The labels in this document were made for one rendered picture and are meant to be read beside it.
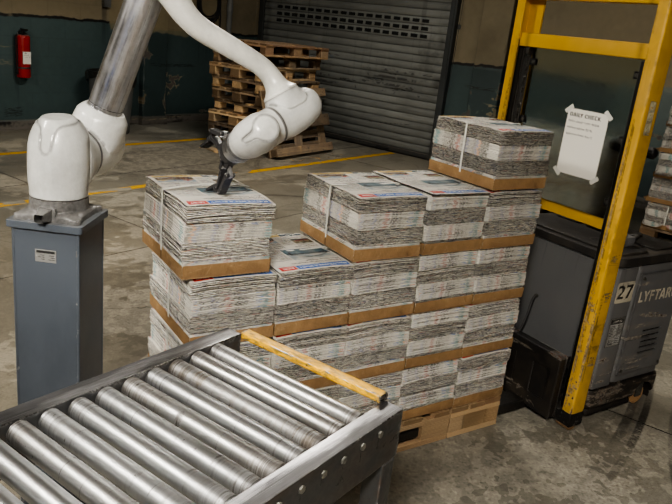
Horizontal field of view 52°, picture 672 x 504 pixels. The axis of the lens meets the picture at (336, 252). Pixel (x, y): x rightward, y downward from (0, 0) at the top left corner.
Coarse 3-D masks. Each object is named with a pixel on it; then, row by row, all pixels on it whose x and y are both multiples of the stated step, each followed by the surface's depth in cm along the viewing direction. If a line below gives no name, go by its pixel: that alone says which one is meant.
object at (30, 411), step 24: (216, 336) 178; (240, 336) 181; (144, 360) 162; (168, 360) 163; (96, 384) 149; (120, 384) 152; (24, 408) 138; (48, 408) 139; (0, 432) 131; (24, 456) 137; (0, 480) 134
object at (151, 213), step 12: (156, 180) 219; (168, 180) 220; (180, 180) 222; (192, 180) 224; (204, 180) 227; (216, 180) 229; (156, 192) 217; (144, 204) 228; (156, 204) 217; (144, 216) 227; (156, 216) 218; (144, 228) 229; (156, 228) 218; (156, 240) 220
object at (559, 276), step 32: (544, 224) 332; (576, 224) 344; (544, 256) 327; (576, 256) 312; (640, 256) 301; (544, 288) 329; (576, 288) 313; (640, 288) 307; (544, 320) 330; (576, 320) 315; (608, 320) 302; (640, 320) 316; (608, 352) 310; (640, 352) 326; (608, 384) 318; (640, 384) 336
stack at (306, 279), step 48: (288, 240) 252; (192, 288) 204; (240, 288) 214; (288, 288) 224; (336, 288) 235; (384, 288) 247; (432, 288) 259; (192, 336) 211; (288, 336) 230; (336, 336) 241; (384, 336) 252; (432, 336) 268; (336, 384) 250; (384, 384) 261; (432, 384) 276; (432, 432) 285
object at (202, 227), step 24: (168, 192) 207; (192, 192) 210; (216, 192) 213; (240, 192) 217; (168, 216) 208; (192, 216) 197; (216, 216) 201; (240, 216) 205; (264, 216) 210; (168, 240) 209; (192, 240) 200; (216, 240) 205; (240, 240) 209; (264, 240) 213; (192, 264) 203
